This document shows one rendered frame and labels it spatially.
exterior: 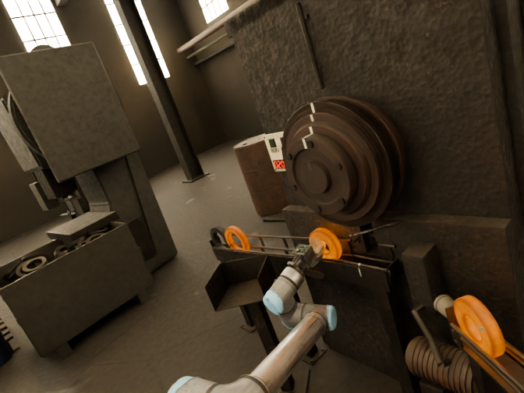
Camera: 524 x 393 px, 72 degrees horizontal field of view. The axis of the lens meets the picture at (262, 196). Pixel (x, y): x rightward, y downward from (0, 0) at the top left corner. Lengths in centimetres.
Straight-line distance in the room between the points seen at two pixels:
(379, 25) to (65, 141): 280
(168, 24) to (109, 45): 206
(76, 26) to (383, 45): 1098
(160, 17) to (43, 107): 964
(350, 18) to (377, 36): 11
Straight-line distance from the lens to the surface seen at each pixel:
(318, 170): 121
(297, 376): 214
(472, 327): 118
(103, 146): 359
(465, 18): 115
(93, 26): 1199
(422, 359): 135
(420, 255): 128
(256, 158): 412
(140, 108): 1176
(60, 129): 350
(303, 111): 129
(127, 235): 342
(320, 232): 154
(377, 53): 127
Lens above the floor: 146
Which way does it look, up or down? 16 degrees down
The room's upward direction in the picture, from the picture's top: 20 degrees counter-clockwise
